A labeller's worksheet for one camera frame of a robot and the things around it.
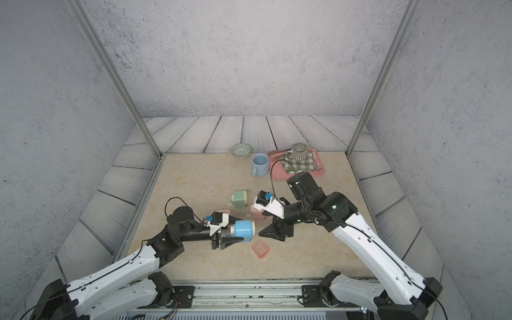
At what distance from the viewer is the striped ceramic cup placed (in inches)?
44.6

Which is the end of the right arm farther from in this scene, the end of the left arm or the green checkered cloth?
the green checkered cloth

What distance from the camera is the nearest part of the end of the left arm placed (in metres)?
0.62

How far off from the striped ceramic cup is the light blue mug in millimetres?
137

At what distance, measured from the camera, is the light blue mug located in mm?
1073

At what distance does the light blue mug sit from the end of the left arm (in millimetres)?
Answer: 469
